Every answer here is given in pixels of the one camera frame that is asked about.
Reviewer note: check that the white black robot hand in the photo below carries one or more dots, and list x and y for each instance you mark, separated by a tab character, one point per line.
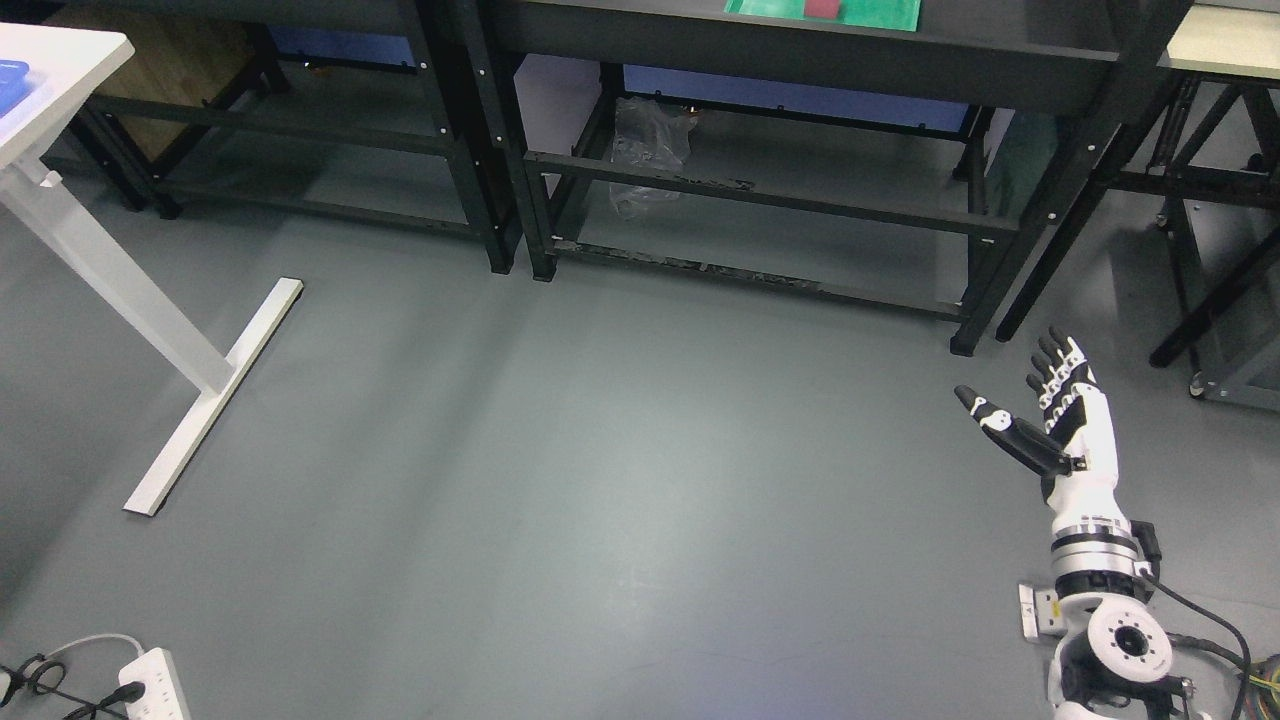
1072	449

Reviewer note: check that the pink foam block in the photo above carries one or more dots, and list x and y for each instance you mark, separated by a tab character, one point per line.
823	9

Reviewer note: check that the black metal shelf rack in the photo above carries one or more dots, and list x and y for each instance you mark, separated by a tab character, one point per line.
360	111
982	126

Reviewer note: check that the green plastic tray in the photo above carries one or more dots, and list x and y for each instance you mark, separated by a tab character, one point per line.
899	15

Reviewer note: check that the left black metal shelf rack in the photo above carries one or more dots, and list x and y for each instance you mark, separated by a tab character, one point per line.
360	111

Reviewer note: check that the blue plastic tray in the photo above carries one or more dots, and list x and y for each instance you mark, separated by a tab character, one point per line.
13	84

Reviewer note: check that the right black metal cart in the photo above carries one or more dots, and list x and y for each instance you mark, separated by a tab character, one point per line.
1215	166

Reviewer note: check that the clear plastic bag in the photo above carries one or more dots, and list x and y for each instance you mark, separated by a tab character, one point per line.
648	135

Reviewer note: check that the white power strip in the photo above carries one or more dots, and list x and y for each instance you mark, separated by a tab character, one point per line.
162	696

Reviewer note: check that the white desk with T-leg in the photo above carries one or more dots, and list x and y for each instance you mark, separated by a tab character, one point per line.
65	66

